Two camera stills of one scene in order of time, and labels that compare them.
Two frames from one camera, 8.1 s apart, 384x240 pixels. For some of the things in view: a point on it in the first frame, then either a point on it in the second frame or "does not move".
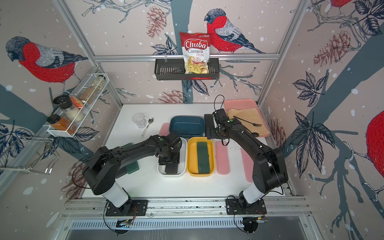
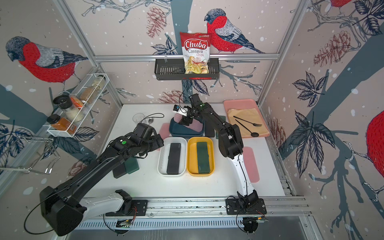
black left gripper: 176,151 → 156,144
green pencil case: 203,157 does not move
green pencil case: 132,167 does not move
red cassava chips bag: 196,50 does not move
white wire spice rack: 67,120 does not move
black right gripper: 219,137 → 185,121
